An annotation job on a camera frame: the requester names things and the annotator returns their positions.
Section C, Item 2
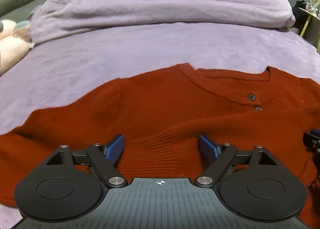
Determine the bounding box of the black bag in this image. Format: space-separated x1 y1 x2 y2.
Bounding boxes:
292 0 308 29

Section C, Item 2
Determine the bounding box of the purple rumpled blanket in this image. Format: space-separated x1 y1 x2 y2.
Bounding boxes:
29 0 295 44

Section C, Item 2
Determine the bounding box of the yellow legged side table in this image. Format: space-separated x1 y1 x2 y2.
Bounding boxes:
299 8 320 53

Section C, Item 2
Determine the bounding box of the pink plush toy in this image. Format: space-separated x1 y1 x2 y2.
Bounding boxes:
0 20 34 75

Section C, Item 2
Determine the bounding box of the purple bed sheet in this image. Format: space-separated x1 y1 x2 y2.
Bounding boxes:
0 21 320 229

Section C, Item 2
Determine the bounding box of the rust red knit sweater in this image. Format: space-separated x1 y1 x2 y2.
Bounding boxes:
1 64 319 228

